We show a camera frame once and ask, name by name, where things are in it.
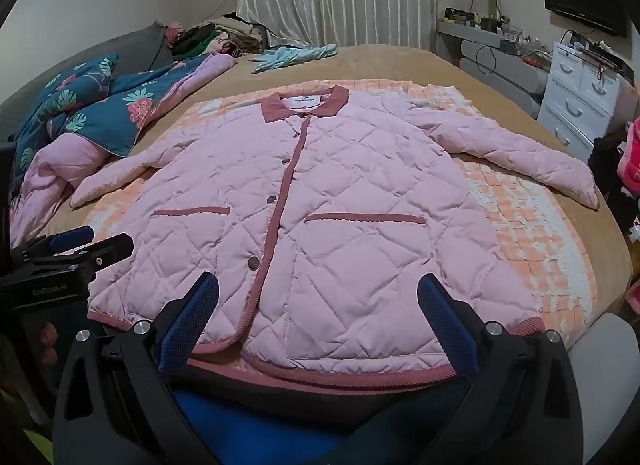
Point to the light blue garment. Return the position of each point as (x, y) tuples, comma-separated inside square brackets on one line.
[(295, 56)]

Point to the pink quilted jacket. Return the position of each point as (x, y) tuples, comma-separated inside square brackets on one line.
[(350, 220)]

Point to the pile of mixed clothes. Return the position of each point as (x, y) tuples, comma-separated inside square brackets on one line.
[(215, 37)]

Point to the white drawer cabinet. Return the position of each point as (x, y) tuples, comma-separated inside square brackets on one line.
[(575, 100)]

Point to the orange checked blanket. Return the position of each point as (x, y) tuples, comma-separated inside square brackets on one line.
[(525, 225)]

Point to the grey padded headboard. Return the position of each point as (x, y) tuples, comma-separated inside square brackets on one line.
[(75, 65)]

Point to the blue cloth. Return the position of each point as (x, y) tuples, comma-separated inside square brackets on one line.
[(250, 425)]

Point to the group of cosmetic bottles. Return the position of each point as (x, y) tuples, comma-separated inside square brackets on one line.
[(500, 30)]

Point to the teal floral quilt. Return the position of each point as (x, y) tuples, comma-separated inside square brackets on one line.
[(100, 105)]

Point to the person's left hand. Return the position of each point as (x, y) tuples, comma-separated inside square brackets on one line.
[(48, 342)]

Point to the curved vanity mirror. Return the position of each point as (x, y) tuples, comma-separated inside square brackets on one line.
[(486, 2)]

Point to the pink clothes heap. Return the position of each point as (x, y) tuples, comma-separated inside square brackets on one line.
[(632, 150)]

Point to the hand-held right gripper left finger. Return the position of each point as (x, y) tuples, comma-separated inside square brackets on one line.
[(192, 325)]

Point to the grey dressing table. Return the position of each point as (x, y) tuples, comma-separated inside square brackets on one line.
[(505, 72)]

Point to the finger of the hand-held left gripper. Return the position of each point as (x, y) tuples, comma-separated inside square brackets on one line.
[(70, 237), (107, 247)]

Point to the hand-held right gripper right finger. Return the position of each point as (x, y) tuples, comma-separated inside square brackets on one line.
[(442, 320)]

